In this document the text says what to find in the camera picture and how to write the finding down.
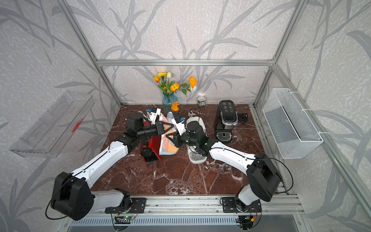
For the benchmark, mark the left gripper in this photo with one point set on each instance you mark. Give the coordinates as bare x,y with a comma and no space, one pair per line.
159,129

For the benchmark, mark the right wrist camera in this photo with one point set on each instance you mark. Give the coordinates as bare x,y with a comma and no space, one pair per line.
179,123

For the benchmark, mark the colourful striped cloth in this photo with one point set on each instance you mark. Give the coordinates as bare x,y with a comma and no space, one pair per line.
167,147

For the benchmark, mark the blue glass vase with flowers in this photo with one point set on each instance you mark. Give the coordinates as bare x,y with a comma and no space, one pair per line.
169,89

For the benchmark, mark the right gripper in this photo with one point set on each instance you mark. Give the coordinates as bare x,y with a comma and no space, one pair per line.
177,138

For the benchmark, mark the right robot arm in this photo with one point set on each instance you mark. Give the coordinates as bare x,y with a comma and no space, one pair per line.
262,174

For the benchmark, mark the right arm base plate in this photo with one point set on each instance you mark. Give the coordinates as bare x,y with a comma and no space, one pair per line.
233,205

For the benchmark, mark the small green can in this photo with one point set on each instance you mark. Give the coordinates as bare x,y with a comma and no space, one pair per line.
201,101

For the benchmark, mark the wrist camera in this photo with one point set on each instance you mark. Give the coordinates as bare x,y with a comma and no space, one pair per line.
155,114
179,123

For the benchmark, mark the white coffee machine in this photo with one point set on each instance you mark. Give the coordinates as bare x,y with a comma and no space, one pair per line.
196,130

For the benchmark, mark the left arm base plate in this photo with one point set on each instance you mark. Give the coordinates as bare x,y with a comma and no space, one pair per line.
134,205

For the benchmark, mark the clear plastic wall shelf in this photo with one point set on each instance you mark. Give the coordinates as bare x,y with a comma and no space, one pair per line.
50,134

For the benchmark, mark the white wire basket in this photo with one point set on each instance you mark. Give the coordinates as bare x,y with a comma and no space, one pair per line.
292,129

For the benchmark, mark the black coffee machine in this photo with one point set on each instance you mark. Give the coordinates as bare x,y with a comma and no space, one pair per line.
225,120

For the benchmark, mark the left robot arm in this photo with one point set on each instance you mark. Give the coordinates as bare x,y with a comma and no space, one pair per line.
72,195

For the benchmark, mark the red coffee machine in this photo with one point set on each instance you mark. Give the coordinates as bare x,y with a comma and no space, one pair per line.
147,147

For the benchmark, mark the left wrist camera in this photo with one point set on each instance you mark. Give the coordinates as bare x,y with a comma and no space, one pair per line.
155,114

